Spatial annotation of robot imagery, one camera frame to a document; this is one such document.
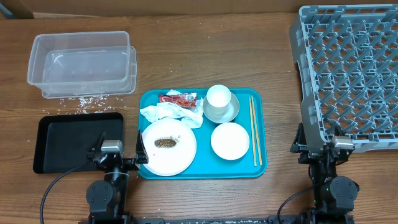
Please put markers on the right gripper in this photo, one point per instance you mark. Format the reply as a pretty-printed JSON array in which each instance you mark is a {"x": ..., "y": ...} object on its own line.
[{"x": 298, "y": 145}]

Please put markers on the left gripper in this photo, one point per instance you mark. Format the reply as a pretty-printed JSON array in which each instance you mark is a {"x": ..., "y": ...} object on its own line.
[{"x": 142, "y": 154}]

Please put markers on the wooden chopstick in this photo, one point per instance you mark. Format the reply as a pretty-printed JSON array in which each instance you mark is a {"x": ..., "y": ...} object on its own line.
[
  {"x": 256, "y": 132},
  {"x": 252, "y": 130}
]

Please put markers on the small white plate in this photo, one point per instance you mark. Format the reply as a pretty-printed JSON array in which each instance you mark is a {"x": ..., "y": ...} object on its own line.
[{"x": 230, "y": 141}]

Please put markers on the grey shallow bowl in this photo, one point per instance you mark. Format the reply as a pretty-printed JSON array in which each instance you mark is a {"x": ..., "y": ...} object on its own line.
[{"x": 231, "y": 112}]

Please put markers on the red snack wrapper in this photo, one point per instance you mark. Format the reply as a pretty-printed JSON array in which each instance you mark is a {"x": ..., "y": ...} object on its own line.
[{"x": 184, "y": 100}]

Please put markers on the white cup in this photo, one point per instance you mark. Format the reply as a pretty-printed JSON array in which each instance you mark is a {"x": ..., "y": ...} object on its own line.
[{"x": 218, "y": 98}]

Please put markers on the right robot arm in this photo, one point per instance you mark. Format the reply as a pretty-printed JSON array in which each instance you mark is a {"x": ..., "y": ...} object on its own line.
[{"x": 333, "y": 195}]

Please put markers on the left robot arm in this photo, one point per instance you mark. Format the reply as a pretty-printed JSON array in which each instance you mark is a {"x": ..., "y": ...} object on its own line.
[{"x": 107, "y": 197}]

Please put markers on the grey dishwasher rack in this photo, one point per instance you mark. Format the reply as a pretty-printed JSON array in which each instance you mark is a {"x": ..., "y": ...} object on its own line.
[{"x": 347, "y": 61}]

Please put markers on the brown food scrap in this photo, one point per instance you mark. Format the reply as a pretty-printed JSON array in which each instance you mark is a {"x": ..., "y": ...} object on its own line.
[{"x": 166, "y": 142}]

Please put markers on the large white plate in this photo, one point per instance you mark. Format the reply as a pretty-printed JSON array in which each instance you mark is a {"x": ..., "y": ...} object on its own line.
[{"x": 169, "y": 161}]

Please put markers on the teal serving tray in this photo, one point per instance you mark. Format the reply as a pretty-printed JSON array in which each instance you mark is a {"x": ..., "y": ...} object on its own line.
[{"x": 207, "y": 165}]

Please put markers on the black plastic tray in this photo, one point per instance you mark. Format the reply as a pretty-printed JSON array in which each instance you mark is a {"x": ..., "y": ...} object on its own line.
[{"x": 64, "y": 140}]

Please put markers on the crumpled white tissue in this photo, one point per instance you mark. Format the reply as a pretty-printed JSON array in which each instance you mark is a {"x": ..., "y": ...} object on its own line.
[{"x": 192, "y": 117}]

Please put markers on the clear plastic bin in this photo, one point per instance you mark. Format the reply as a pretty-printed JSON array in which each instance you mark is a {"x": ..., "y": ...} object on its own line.
[{"x": 81, "y": 64}]

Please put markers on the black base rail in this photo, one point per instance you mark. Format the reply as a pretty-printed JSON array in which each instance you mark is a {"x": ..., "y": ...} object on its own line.
[{"x": 272, "y": 219}]

